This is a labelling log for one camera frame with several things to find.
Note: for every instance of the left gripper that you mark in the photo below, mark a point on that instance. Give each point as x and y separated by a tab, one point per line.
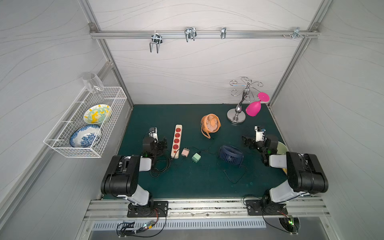
160	145

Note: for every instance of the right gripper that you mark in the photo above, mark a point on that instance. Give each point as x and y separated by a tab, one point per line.
252	142

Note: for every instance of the pink usb charger plug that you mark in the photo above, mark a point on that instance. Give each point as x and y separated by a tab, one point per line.
185	152

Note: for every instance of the green usb charger plug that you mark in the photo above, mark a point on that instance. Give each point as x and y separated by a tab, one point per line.
196	158

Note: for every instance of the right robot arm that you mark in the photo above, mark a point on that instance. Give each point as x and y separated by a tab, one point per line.
305	174

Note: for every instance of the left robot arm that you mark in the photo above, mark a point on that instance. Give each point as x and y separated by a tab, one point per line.
121	179

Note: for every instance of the white red power strip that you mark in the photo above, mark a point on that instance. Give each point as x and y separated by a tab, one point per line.
176	147

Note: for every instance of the dark blue desk fan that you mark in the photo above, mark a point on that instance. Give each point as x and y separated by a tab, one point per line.
231	155

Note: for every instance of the orange desk fan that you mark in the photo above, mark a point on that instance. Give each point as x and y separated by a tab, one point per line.
210	124

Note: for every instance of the green ceramic bowl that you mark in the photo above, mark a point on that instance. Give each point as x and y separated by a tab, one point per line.
281	149

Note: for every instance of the pink plastic wine glass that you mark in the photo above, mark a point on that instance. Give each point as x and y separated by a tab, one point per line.
254	108

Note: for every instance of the silver glass holder stand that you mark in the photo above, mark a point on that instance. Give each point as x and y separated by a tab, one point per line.
244	89

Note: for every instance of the green dark table mat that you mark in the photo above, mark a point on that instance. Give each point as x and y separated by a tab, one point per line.
210	177

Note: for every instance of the yellow green patterned bowl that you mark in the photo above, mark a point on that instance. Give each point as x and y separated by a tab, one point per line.
97	114

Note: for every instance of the blue white patterned bowl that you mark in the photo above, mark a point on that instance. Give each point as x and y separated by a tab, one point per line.
86	136

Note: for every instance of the clear glass cup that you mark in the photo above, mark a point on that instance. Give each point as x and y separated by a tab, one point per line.
93	83

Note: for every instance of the base wiring with board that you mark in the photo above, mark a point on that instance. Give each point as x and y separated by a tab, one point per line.
141	226

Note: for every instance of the metal double hook left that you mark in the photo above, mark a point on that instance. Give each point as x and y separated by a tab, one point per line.
156	41

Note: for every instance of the metal double hook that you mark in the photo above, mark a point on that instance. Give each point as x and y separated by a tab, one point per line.
190	34
156	41

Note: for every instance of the metal hook right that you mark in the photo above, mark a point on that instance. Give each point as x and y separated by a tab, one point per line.
296	34

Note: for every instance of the metal double hook middle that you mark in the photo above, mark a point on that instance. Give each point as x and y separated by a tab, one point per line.
190	34

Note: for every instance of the small metal hook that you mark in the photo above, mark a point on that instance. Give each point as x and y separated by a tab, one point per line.
223	33

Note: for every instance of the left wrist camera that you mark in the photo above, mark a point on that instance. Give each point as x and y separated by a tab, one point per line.
153	132

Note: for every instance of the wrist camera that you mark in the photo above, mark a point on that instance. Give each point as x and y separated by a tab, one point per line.
153	132
260	134

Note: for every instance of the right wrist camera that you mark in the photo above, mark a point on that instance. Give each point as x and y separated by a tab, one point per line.
260	134

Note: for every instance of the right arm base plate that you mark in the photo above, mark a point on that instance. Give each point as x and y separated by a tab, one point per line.
259	208

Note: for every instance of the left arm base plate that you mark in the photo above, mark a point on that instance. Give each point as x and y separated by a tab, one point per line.
151	210

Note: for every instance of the white wire basket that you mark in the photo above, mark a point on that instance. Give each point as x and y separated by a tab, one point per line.
59	137

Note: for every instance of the aluminium front rail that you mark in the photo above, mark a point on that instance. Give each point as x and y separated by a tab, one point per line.
99	210

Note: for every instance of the aluminium rail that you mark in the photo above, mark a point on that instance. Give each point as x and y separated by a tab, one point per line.
99	210
175	35

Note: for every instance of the aluminium top rail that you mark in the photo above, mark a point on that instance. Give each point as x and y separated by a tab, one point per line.
175	35

